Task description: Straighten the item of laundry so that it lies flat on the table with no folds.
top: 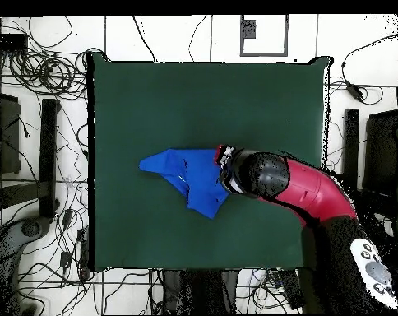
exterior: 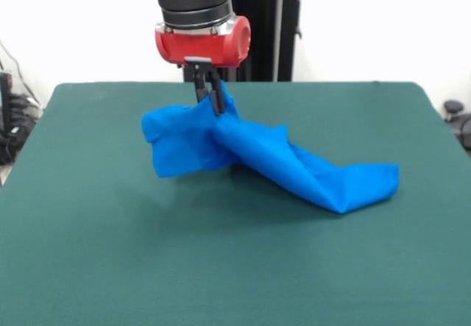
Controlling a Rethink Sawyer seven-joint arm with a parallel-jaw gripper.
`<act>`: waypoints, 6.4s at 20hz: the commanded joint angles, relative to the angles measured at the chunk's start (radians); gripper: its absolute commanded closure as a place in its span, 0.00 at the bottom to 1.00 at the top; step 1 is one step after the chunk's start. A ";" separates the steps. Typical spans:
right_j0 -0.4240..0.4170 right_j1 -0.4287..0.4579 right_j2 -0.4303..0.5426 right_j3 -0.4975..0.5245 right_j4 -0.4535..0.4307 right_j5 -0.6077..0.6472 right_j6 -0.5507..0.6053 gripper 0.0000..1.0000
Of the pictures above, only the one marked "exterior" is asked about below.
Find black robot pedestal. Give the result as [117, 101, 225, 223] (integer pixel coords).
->
[231, 0, 319, 82]

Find black box with red mark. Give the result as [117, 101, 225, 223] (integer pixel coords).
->
[0, 71, 15, 135]

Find dark green table cloth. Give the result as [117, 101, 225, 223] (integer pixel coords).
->
[0, 81, 471, 326]

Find grey office chair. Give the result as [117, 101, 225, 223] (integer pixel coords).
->
[443, 99, 471, 152]

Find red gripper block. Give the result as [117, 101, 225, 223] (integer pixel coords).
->
[154, 15, 252, 117]

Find black cable clutter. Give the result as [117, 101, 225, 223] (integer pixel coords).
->
[0, 93, 42, 166]

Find blue shirt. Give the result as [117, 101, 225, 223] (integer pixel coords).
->
[141, 79, 400, 215]

